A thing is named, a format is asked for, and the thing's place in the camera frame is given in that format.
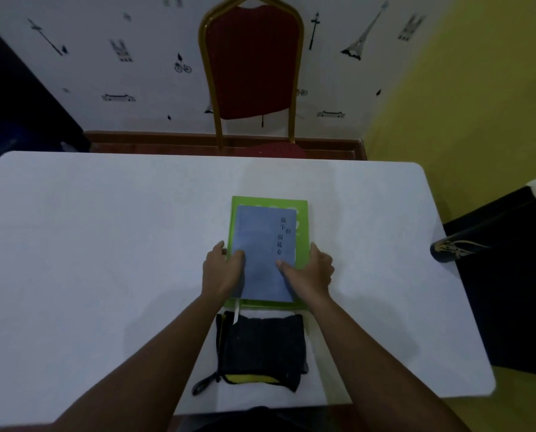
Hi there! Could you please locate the person's left hand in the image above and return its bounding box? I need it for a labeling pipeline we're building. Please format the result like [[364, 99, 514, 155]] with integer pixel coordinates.
[[202, 240, 246, 307]]

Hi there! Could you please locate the person's right hand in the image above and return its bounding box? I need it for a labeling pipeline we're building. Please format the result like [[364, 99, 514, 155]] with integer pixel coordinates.
[[275, 242, 335, 307]]

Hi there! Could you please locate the blue book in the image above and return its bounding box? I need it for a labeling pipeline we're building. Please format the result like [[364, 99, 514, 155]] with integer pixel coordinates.
[[229, 205, 298, 304]]

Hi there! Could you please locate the green book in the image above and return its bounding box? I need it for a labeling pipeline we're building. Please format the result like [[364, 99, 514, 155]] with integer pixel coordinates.
[[223, 196, 309, 310]]

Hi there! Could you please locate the person's left forearm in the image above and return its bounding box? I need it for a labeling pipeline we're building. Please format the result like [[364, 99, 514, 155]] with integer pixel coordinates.
[[52, 293, 235, 432]]

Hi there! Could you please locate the person's right forearm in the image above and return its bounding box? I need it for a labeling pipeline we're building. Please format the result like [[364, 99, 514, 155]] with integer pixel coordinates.
[[302, 296, 472, 432]]

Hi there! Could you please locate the black fabric pouch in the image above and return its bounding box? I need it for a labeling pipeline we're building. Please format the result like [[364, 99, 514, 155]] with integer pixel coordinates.
[[192, 310, 309, 397]]

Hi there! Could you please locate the brown wooden baseboard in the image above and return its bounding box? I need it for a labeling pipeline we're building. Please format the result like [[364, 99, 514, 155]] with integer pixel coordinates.
[[83, 130, 368, 161]]

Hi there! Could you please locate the person's dark clothing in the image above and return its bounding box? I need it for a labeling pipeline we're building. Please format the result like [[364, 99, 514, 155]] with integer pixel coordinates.
[[196, 406, 354, 432]]

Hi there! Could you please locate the black bag with gold pattern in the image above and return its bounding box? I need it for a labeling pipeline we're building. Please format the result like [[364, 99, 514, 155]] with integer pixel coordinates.
[[430, 174, 536, 379]]

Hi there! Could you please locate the red chair with gold frame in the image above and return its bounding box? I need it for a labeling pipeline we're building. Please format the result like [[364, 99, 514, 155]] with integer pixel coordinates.
[[198, 0, 308, 160]]

